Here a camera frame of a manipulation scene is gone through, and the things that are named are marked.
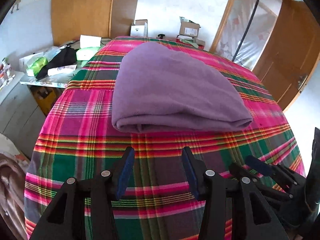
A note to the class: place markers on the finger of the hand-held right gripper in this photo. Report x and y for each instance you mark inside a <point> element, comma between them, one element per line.
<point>258,166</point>
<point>272,187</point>

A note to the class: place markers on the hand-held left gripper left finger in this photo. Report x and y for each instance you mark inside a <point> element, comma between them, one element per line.
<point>125,173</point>

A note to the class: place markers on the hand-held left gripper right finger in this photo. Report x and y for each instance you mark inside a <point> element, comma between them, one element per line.
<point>191,176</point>

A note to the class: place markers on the purple fleece sweater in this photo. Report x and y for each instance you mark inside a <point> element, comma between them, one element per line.
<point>175,90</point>

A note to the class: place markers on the pink green plaid bed sheet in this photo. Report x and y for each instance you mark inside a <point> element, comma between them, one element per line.
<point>82,120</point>

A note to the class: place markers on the yellow box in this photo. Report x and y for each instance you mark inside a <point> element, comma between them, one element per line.
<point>43,100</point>

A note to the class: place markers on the table with printed cover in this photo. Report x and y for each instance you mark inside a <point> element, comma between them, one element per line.
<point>60,80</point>

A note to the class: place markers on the wooden door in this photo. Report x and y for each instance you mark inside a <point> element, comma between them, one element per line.
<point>287,55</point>

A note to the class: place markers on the brown fleece blanket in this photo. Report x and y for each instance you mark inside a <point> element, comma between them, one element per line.
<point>11,192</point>

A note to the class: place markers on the white printed tube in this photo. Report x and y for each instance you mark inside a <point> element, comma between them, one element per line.
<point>61,70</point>

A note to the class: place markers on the grey drawer cabinet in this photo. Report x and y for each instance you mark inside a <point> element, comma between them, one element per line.
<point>17,112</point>

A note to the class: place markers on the clear plastic door curtain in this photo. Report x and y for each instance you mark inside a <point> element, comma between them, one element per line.
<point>250,30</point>

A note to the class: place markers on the clear plastic bag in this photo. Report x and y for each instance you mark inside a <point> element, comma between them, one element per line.
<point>52,53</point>

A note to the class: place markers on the small black object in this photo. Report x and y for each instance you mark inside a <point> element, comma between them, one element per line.
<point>161,36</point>

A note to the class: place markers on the white cardboard box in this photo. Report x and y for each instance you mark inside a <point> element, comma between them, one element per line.
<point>139,28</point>

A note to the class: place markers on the brown cardboard box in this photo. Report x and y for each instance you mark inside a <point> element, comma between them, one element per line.
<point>190,27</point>

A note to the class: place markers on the group of small bottles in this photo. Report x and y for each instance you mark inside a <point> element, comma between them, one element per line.
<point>6,73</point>

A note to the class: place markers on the wooden wardrobe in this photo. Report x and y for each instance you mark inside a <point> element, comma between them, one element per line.
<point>82,10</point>

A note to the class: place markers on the wooden door frame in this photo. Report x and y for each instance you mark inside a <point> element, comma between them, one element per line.
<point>223,17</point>

